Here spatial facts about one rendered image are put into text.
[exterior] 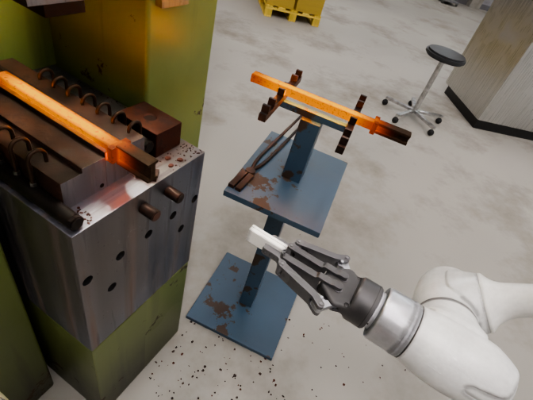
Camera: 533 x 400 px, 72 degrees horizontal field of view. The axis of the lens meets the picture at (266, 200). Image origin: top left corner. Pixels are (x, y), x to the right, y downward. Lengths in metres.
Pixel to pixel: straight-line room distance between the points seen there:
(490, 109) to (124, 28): 3.79
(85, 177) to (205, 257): 1.18
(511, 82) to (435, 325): 3.78
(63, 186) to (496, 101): 4.01
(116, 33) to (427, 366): 0.93
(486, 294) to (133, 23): 0.90
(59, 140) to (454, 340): 0.76
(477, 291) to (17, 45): 1.17
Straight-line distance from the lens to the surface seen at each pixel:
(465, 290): 0.72
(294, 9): 5.61
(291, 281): 0.60
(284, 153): 1.27
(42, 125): 0.86
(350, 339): 1.83
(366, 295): 0.59
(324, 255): 0.64
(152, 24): 0.95
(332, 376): 1.71
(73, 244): 0.75
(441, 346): 0.60
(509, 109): 4.44
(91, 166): 0.76
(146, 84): 1.00
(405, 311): 0.60
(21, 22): 1.18
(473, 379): 0.62
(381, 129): 1.05
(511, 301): 0.75
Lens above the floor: 1.46
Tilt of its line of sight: 41 degrees down
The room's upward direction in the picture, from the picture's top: 18 degrees clockwise
